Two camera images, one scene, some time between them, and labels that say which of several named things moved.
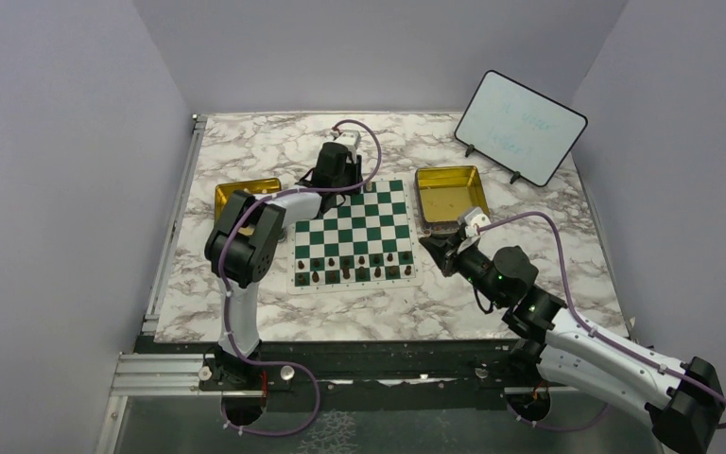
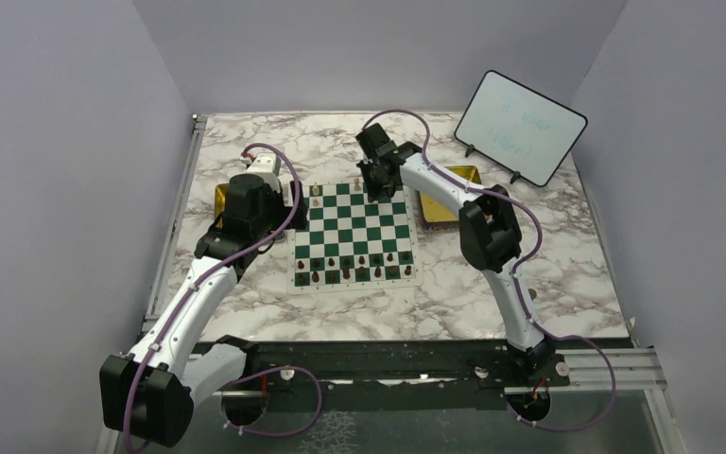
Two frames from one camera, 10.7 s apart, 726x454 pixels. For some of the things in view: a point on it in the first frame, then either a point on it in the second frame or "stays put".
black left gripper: x=354 y=164 → x=285 y=211
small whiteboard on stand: x=518 y=130 stays put
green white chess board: x=369 y=242 stays put
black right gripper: x=444 y=250 → x=374 y=194
